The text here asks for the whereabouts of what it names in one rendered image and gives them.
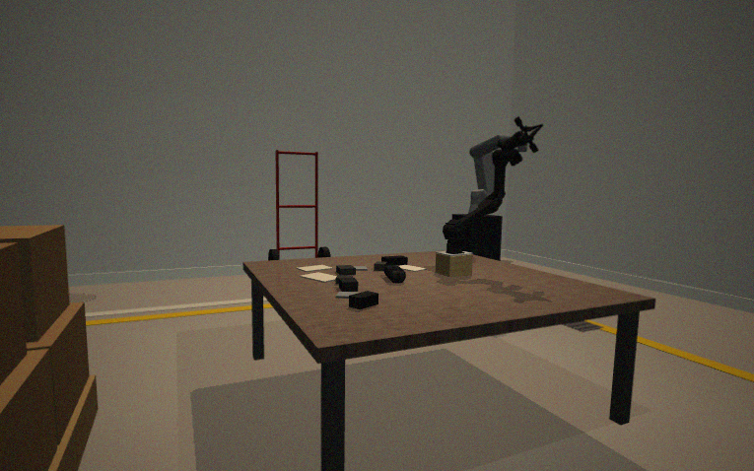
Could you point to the beige flat rectangular panel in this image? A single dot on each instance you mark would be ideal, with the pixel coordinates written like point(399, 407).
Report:
point(321, 277)

